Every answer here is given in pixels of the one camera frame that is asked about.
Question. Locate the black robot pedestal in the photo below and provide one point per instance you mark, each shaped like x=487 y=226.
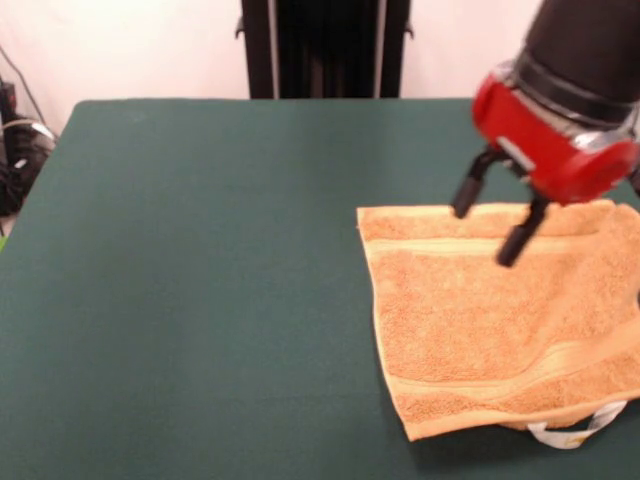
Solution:
x=325 y=50

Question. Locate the dark green table cloth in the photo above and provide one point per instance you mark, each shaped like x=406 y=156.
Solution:
x=175 y=300

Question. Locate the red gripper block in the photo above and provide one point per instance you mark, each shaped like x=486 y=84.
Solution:
x=545 y=145

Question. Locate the tan terry towel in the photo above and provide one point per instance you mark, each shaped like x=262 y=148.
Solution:
x=475 y=320

